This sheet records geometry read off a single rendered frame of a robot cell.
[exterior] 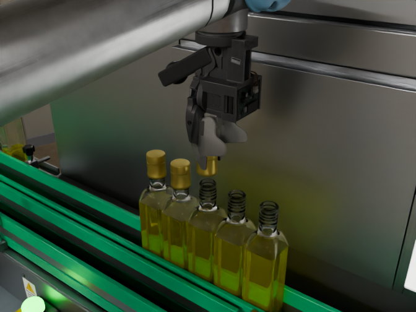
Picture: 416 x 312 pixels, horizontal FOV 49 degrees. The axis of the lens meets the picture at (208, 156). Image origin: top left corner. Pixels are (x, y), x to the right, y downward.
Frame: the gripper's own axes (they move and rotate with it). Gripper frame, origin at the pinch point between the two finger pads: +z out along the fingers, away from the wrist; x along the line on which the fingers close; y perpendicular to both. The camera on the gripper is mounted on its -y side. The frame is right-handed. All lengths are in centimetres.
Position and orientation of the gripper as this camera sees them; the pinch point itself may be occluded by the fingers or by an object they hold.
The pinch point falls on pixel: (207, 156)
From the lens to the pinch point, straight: 73.6
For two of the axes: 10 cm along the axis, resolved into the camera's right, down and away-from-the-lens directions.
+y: 8.1, 2.6, -5.2
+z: 0.0, 8.9, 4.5
